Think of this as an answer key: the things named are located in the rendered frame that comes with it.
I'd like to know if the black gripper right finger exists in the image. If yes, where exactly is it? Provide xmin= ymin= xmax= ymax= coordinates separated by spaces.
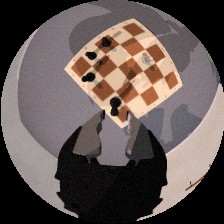
xmin=125 ymin=110 xmax=168 ymax=187

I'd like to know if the brown and cream chessboard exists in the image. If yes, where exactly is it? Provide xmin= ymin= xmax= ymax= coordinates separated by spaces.
xmin=64 ymin=18 xmax=182 ymax=128

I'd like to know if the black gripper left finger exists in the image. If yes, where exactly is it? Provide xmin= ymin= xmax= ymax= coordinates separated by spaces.
xmin=54 ymin=109 xmax=105 ymax=181

